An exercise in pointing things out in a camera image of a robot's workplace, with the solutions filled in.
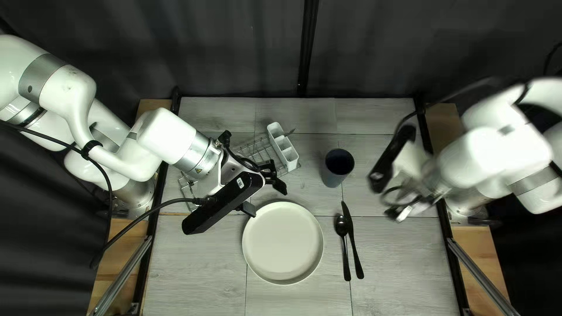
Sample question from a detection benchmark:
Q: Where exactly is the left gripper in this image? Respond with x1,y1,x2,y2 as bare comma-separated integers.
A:
214,147,289,218

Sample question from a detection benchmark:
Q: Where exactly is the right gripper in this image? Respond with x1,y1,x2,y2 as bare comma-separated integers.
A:
393,142,445,222

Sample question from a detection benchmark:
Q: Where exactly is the pale round plate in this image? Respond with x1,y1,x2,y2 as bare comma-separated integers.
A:
241,200,325,286

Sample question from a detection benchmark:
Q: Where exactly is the dark blue cup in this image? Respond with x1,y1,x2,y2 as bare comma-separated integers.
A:
322,148,355,188

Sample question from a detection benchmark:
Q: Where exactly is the black spoon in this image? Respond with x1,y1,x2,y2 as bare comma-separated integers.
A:
335,214,352,282

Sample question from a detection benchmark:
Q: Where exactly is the black knife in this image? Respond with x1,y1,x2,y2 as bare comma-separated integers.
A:
341,200,365,280

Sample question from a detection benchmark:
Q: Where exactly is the white cutlery holder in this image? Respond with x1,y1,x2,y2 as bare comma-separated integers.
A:
266,121,300,172

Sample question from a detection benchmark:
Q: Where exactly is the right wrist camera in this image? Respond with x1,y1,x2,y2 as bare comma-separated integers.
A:
366,124,417,195

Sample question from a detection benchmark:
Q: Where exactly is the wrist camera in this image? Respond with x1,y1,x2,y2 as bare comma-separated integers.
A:
181,171,266,235
366,124,417,195

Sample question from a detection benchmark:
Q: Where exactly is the black cable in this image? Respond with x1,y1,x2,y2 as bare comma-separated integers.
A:
397,77,527,132
380,184,424,220
0,119,217,269
216,130,261,173

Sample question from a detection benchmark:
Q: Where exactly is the wire dish rack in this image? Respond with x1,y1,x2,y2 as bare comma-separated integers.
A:
178,132,301,211

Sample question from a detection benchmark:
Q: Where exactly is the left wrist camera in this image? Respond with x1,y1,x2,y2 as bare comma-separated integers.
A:
181,171,266,235

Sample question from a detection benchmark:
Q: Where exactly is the black frame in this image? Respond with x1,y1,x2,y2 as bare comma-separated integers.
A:
88,0,521,316

